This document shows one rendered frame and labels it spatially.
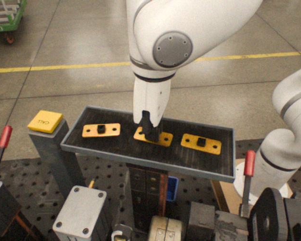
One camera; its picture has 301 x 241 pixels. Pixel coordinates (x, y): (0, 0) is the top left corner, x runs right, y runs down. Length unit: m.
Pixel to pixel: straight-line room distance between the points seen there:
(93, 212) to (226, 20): 0.40
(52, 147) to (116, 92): 1.99
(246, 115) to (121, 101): 1.22
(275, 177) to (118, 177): 0.58
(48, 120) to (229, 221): 0.46
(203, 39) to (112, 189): 0.81
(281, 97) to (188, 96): 1.89
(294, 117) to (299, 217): 0.26
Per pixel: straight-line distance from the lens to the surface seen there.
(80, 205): 0.53
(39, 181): 1.11
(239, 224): 0.57
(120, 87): 2.67
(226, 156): 0.54
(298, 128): 0.68
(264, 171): 0.84
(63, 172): 0.75
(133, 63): 0.40
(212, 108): 2.46
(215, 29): 0.30
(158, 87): 0.40
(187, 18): 0.28
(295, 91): 0.70
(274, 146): 0.77
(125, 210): 0.97
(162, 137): 0.54
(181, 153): 0.52
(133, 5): 0.35
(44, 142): 0.65
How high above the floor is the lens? 1.57
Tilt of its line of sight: 45 degrees down
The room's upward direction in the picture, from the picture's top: straight up
